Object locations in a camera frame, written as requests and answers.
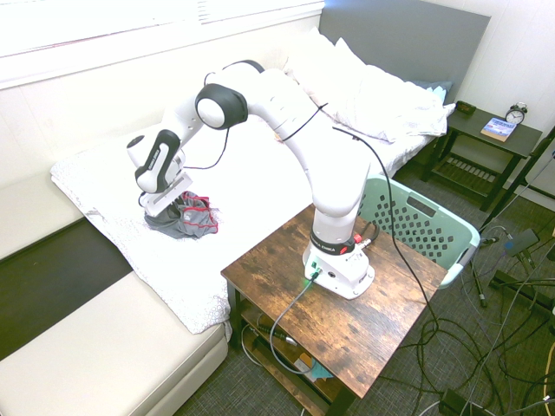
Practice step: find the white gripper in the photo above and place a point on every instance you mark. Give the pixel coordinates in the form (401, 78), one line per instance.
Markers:
(167, 195)

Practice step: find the grey garment with red trim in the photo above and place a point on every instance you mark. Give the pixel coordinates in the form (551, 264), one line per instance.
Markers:
(195, 219)

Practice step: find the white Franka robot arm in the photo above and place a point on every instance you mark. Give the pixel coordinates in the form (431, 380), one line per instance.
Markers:
(329, 182)

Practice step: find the mint green laundry basket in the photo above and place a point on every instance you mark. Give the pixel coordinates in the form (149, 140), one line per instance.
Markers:
(433, 234)

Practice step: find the white circle-patterned bed sheet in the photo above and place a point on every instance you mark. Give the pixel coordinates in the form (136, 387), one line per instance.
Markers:
(243, 186)

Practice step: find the white window blinds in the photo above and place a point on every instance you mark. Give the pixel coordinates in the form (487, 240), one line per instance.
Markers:
(152, 21)

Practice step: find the cream upholstered bench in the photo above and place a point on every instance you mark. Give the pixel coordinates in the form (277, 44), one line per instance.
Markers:
(86, 359)

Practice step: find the small white pillow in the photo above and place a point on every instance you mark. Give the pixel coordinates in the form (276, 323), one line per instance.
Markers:
(329, 60)

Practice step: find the teal packet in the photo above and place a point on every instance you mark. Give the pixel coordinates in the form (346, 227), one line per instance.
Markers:
(321, 372)

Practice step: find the rustic brown wooden table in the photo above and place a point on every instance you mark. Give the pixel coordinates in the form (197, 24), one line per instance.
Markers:
(360, 329)

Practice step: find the large white pillow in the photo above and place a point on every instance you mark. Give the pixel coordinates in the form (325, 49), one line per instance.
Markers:
(390, 99)

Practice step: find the teal cloth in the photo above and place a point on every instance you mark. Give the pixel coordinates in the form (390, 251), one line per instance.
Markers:
(441, 93)

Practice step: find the grey bed headboard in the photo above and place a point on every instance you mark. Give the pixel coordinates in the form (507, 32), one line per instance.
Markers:
(416, 39)

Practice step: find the small dark box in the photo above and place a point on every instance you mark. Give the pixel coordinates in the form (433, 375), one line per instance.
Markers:
(465, 107)

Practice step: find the black slatted nightstand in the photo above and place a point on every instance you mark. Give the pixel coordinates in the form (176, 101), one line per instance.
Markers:
(490, 143)

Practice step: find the blue paperback book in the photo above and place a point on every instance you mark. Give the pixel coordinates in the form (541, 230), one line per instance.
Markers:
(498, 128)

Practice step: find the black power brick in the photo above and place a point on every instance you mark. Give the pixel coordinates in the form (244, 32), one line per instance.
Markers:
(453, 402)

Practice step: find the black twin-bell alarm clock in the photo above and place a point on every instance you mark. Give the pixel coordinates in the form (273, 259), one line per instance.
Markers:
(516, 113)

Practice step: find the grey adapter hub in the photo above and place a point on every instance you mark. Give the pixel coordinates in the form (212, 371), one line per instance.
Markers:
(522, 242)

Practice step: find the black camera stand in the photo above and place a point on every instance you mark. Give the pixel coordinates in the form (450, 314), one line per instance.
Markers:
(520, 190)

